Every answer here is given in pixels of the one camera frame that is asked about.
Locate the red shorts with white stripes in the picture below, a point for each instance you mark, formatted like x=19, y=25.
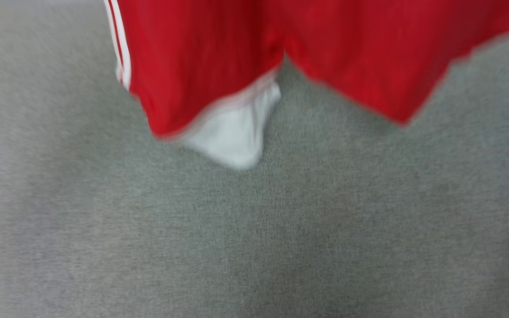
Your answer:
x=201, y=57

